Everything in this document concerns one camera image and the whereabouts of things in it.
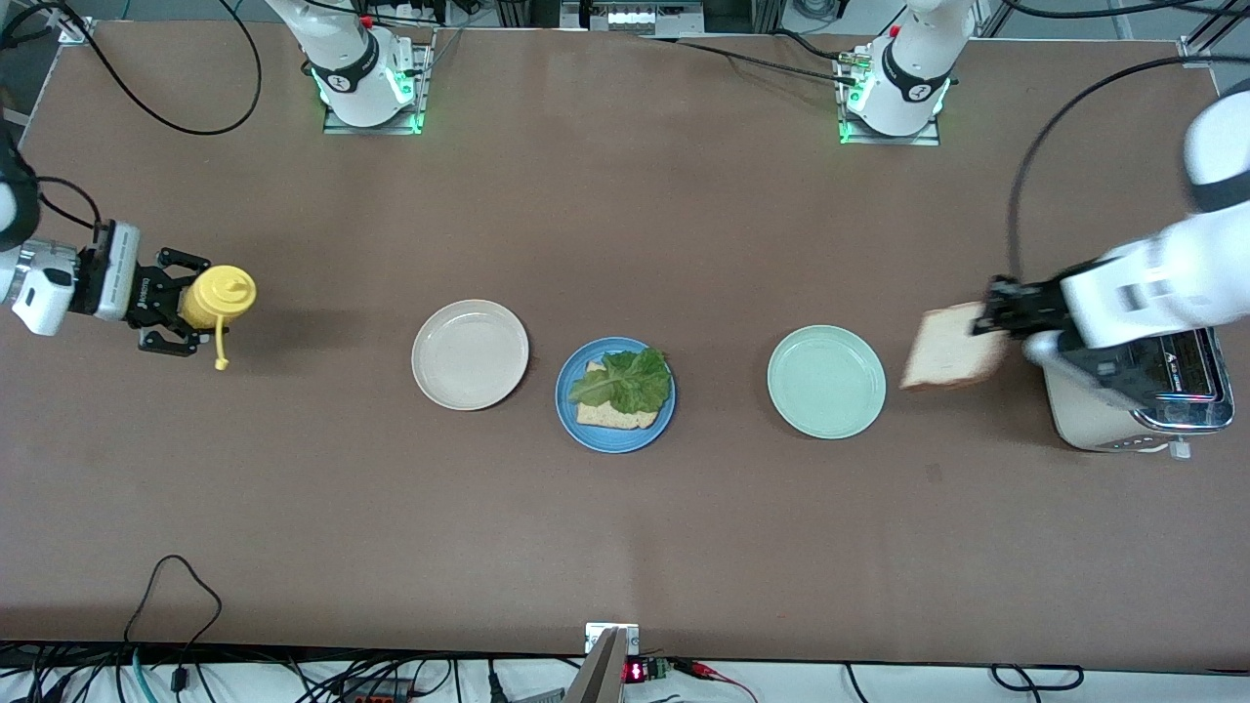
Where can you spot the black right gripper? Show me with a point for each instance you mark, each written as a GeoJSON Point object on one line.
{"type": "Point", "coordinates": [148, 291]}

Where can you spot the light bread slice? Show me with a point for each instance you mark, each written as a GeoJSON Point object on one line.
{"type": "Point", "coordinates": [942, 351]}

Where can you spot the red clip leads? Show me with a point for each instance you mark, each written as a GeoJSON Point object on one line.
{"type": "Point", "coordinates": [703, 669]}

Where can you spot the green lettuce leaf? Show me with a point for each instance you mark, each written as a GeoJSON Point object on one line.
{"type": "Point", "coordinates": [630, 379]}

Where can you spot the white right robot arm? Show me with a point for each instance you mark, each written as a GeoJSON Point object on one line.
{"type": "Point", "coordinates": [342, 49]}

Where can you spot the black box with red plugs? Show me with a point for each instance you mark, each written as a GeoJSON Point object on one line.
{"type": "Point", "coordinates": [376, 695]}

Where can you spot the blue plate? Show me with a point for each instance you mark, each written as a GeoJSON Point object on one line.
{"type": "Point", "coordinates": [615, 441]}

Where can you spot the white device with vents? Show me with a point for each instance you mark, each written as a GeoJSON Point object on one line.
{"type": "Point", "coordinates": [645, 18]}

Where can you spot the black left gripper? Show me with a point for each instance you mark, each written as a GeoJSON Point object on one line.
{"type": "Point", "coordinates": [1033, 305]}

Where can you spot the aluminium frame post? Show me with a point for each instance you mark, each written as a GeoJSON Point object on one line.
{"type": "Point", "coordinates": [76, 31]}
{"type": "Point", "coordinates": [1193, 49]}

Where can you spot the pale green plate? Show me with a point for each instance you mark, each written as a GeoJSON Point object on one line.
{"type": "Point", "coordinates": [826, 382]}

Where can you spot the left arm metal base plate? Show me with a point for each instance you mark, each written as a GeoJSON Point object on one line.
{"type": "Point", "coordinates": [889, 140]}

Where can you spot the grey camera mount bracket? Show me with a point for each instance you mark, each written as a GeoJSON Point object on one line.
{"type": "Point", "coordinates": [605, 674]}

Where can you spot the dark-crust bread slice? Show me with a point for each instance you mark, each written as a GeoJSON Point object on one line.
{"type": "Point", "coordinates": [605, 418]}

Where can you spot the beige chrome toaster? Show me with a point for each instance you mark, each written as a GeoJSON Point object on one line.
{"type": "Point", "coordinates": [1084, 425]}

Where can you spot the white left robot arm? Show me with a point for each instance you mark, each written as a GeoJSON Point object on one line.
{"type": "Point", "coordinates": [1172, 283]}

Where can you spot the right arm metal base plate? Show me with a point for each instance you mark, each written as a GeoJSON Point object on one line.
{"type": "Point", "coordinates": [371, 129]}

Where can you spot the cream plate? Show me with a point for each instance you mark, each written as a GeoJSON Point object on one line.
{"type": "Point", "coordinates": [470, 354]}

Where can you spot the yellow squeeze bottle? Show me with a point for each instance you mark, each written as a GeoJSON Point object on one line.
{"type": "Point", "coordinates": [220, 293]}

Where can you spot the red LED display module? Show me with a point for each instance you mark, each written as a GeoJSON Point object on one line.
{"type": "Point", "coordinates": [637, 671]}

